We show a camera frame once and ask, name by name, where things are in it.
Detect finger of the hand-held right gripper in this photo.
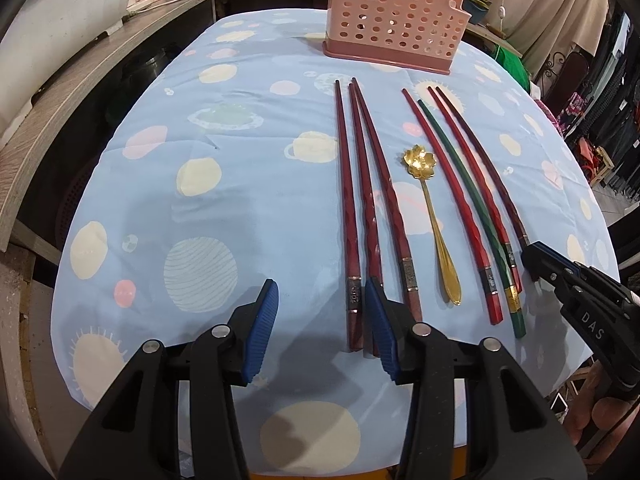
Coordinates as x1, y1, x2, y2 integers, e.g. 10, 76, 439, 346
521, 241, 588, 293

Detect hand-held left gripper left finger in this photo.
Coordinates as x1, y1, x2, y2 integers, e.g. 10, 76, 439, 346
59, 279, 280, 480

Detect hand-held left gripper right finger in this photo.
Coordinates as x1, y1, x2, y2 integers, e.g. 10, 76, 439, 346
365, 279, 588, 480

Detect dark maroon chopstick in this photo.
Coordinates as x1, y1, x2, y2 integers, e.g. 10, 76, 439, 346
435, 86, 532, 250

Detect green chopstick yellow band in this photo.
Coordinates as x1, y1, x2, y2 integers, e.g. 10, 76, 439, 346
417, 99, 527, 338

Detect bright red chopstick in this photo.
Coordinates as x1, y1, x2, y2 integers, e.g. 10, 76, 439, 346
401, 88, 502, 325
427, 86, 524, 295

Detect dark red chopstick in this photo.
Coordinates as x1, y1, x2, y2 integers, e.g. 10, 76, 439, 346
348, 84, 382, 358
334, 79, 362, 352
352, 77, 423, 322

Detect gold flower spoon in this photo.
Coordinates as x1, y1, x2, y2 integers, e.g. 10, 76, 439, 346
403, 144, 463, 306

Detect pink perforated utensil basket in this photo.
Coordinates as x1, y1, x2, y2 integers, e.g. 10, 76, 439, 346
322, 0, 471, 77

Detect small wooden stool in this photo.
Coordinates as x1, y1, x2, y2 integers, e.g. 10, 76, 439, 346
590, 150, 618, 186

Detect pink floral cloth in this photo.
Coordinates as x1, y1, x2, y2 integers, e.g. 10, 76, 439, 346
535, 97, 568, 138

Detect light blue planet tablecloth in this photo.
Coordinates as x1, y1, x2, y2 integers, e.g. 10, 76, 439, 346
52, 10, 621, 476

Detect hanging clothes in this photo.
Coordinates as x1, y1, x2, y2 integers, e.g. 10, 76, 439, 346
560, 0, 640, 196

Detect dark ornate metal rack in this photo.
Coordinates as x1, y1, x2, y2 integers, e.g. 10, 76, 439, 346
537, 42, 596, 106

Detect green bag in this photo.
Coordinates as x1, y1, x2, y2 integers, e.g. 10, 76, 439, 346
492, 35, 533, 96

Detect beige curtain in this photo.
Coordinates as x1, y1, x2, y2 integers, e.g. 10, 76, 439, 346
477, 0, 613, 78

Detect curved wooden counter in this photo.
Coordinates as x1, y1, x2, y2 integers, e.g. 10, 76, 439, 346
0, 0, 326, 261

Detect white storage box blue lid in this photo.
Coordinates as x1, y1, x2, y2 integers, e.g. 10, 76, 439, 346
0, 0, 132, 126

